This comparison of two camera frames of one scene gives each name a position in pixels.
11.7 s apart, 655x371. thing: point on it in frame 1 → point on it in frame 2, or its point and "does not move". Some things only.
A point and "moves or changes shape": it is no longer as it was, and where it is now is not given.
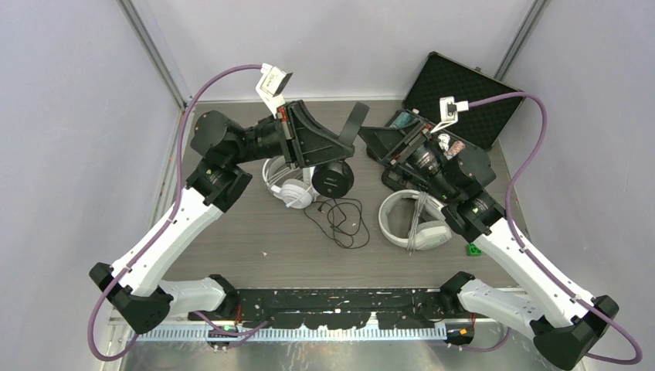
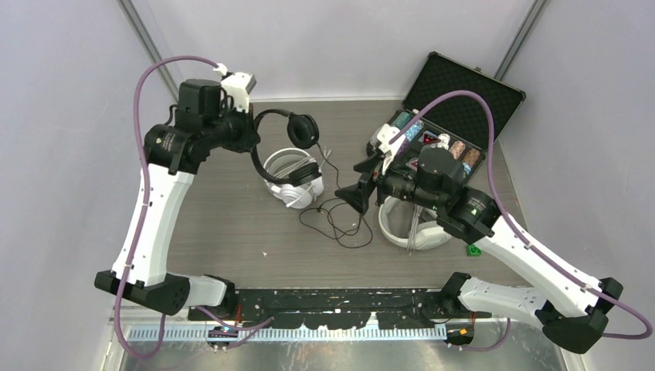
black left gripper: x=303 y=139 → x=250 y=136
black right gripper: x=399 y=143 → x=358 y=194
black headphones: x=335 y=178 moves or changes shape
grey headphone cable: x=412 y=239 does not move
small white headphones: x=288 y=183 does not move
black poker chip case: x=441 y=76 does not move
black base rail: x=346 y=308 does not move
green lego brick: x=473 y=250 does not move
